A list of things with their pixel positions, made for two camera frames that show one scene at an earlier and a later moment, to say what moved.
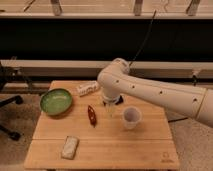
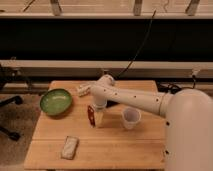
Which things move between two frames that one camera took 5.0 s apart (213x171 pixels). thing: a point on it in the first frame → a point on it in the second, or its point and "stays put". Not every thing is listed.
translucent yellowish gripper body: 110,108 → 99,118
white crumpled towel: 88,88 stays put
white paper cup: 131,115 stays put
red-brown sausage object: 91,113 stays put
